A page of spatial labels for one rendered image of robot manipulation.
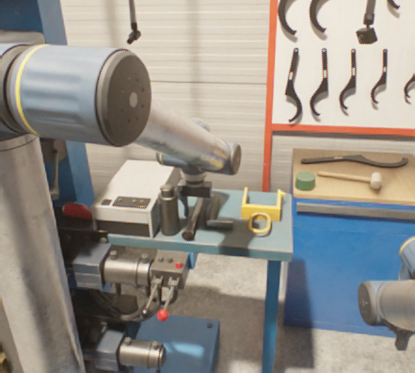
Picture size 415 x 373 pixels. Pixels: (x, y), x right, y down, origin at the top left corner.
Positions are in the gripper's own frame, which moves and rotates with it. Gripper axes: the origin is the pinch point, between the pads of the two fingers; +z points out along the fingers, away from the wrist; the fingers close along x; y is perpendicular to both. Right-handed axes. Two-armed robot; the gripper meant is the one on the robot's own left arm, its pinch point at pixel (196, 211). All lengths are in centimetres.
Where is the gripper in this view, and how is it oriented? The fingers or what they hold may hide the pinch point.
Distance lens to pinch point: 165.9
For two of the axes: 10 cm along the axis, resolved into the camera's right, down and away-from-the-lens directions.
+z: 0.2, 9.0, 4.3
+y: -1.7, 4.3, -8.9
